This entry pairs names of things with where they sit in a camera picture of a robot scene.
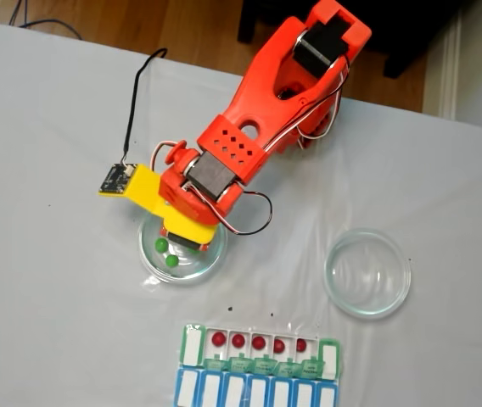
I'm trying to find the black camera circuit board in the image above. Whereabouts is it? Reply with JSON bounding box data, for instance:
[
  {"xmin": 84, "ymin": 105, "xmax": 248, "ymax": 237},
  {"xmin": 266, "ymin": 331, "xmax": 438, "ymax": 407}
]
[{"xmin": 98, "ymin": 162, "xmax": 137, "ymax": 196}]

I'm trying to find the weekly pill organizer box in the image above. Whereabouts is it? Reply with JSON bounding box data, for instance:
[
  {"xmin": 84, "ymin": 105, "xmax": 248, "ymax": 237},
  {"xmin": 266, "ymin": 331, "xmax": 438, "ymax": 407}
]
[{"xmin": 172, "ymin": 322, "xmax": 344, "ymax": 407}]

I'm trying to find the black camera cable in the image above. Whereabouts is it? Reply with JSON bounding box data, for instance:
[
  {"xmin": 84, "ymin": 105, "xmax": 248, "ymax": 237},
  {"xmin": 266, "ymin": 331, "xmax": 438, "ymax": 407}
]
[{"xmin": 120, "ymin": 47, "xmax": 169, "ymax": 167}]

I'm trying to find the thin black floor cable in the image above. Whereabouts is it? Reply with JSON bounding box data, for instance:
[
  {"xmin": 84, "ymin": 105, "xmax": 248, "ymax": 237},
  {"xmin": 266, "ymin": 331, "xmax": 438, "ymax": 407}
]
[{"xmin": 19, "ymin": 19, "xmax": 83, "ymax": 42}]

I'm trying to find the dark wooden furniture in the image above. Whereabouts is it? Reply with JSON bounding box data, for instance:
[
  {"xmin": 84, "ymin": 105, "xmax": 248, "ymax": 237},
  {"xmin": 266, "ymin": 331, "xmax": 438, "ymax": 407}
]
[{"xmin": 236, "ymin": 0, "xmax": 479, "ymax": 80}]

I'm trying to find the black looped servo wire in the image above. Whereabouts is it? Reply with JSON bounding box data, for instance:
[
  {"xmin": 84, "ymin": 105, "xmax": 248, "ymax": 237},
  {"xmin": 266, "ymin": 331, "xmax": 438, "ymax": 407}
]
[{"xmin": 206, "ymin": 190, "xmax": 274, "ymax": 237}]

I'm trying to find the red white servo wire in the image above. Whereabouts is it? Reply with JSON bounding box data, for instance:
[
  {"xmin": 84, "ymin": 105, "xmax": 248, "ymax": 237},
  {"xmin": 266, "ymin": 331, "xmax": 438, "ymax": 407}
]
[
  {"xmin": 150, "ymin": 140, "xmax": 183, "ymax": 173},
  {"xmin": 261, "ymin": 54, "xmax": 350, "ymax": 150}
]

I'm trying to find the clear glass bowl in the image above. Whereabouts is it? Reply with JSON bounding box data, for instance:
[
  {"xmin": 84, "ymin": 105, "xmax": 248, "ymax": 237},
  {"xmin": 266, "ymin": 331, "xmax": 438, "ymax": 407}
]
[
  {"xmin": 137, "ymin": 209, "xmax": 230, "ymax": 285},
  {"xmin": 323, "ymin": 227, "xmax": 412, "ymax": 320}
]

